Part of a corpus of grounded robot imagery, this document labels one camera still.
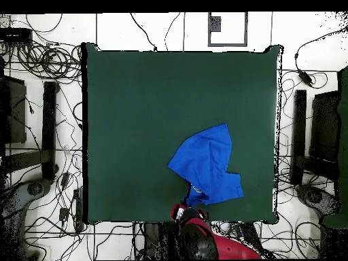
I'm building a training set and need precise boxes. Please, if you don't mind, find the narrow black power strip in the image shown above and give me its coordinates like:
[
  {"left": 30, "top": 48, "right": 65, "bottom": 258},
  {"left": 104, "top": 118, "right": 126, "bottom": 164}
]
[{"left": 72, "top": 187, "right": 84, "bottom": 232}]

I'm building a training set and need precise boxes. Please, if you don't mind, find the coil of black cables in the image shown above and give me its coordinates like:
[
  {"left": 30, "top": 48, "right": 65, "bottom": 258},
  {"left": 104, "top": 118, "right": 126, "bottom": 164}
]
[{"left": 16, "top": 40, "right": 82, "bottom": 82}]

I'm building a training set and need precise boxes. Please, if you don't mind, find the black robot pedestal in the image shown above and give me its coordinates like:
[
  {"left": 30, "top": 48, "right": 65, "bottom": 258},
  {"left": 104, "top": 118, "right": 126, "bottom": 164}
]
[{"left": 142, "top": 222, "right": 181, "bottom": 261}]

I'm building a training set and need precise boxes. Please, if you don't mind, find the green cloth sheet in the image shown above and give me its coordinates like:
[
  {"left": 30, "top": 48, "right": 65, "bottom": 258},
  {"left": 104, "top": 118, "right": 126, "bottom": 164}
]
[{"left": 320, "top": 65, "right": 348, "bottom": 229}]

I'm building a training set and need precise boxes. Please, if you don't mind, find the black stand bar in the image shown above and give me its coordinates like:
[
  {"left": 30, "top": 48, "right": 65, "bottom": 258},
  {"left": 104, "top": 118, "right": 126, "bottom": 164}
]
[
  {"left": 41, "top": 81, "right": 59, "bottom": 181},
  {"left": 290, "top": 89, "right": 307, "bottom": 186}
]

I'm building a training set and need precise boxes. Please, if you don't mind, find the small grey square plate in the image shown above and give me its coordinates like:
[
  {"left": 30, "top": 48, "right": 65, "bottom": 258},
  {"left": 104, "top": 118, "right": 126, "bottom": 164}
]
[{"left": 210, "top": 16, "right": 222, "bottom": 33}]

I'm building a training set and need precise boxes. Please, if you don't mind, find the flat black device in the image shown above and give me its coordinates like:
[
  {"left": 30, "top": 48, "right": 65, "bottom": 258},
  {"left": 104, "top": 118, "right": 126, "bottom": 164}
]
[{"left": 0, "top": 27, "right": 33, "bottom": 44}]

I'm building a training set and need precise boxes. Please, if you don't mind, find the grey square floor frame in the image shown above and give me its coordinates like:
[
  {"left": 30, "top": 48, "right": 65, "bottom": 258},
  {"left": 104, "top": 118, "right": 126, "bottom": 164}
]
[{"left": 207, "top": 12, "right": 249, "bottom": 48}]

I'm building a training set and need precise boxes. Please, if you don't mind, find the black box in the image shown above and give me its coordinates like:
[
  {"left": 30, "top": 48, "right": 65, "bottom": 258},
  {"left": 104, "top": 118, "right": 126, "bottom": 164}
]
[
  {"left": 309, "top": 90, "right": 341, "bottom": 164},
  {"left": 0, "top": 74, "right": 27, "bottom": 145}
]

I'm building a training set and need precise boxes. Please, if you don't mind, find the blue shirt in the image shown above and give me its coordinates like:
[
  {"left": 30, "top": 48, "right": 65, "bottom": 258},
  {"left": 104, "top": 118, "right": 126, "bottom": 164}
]
[{"left": 167, "top": 122, "right": 245, "bottom": 209}]

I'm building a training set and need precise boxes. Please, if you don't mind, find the black adapter cable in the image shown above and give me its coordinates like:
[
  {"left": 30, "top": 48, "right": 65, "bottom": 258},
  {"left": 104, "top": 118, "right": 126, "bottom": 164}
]
[{"left": 294, "top": 25, "right": 348, "bottom": 72}]

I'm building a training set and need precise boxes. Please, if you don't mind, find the dark green table cloth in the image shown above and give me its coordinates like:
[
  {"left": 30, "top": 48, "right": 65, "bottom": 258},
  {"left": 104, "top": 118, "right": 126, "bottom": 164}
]
[{"left": 80, "top": 41, "right": 285, "bottom": 225}]

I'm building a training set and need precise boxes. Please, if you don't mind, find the black power adapter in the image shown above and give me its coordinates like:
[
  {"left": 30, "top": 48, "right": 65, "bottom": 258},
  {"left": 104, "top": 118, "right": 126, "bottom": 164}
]
[{"left": 297, "top": 69, "right": 314, "bottom": 87}]

